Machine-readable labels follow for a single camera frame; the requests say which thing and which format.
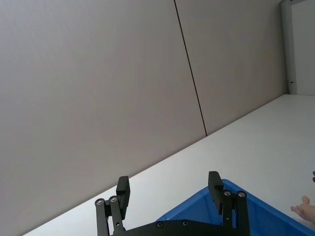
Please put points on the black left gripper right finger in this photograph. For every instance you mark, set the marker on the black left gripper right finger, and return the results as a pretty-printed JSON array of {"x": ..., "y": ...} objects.
[{"x": 216, "y": 194}]

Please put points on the blue plastic bin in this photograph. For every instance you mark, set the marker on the blue plastic bin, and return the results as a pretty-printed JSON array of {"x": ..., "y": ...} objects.
[{"x": 197, "y": 209}]

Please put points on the grey metal door frame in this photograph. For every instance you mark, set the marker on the grey metal door frame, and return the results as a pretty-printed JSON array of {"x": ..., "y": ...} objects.
[{"x": 288, "y": 44}]

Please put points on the person's hand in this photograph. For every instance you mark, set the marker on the person's hand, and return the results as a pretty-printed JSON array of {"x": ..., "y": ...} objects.
[{"x": 306, "y": 211}]

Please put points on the small dark object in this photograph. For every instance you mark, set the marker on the small dark object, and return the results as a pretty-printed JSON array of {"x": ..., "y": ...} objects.
[{"x": 313, "y": 177}]

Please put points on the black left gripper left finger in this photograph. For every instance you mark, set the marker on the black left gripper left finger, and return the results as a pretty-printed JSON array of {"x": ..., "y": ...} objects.
[{"x": 122, "y": 196}]

